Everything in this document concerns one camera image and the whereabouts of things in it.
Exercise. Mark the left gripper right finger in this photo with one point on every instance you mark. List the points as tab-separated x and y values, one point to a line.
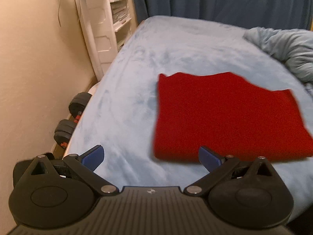
210	159

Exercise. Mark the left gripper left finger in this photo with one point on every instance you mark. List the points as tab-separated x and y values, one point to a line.
93	157

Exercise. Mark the red knit garment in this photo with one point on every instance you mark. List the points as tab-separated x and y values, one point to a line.
229	115

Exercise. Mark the black dumbbell near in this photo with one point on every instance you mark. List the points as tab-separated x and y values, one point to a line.
64	132

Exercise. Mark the black dumbbell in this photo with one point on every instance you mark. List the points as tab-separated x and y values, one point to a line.
78	104
64	132

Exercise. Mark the black bag on floor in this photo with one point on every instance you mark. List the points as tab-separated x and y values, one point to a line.
49	156

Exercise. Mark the light blue fleece bed sheet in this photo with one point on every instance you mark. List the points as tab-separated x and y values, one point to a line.
121	116

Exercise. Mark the black dumbbell far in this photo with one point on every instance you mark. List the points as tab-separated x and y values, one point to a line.
78	104

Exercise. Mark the grey blue crumpled blanket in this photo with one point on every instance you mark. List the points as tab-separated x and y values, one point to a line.
292	47

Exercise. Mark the white bookshelf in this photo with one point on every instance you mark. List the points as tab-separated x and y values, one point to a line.
107	25

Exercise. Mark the dark blue curtain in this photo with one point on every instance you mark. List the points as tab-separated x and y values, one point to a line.
277	14

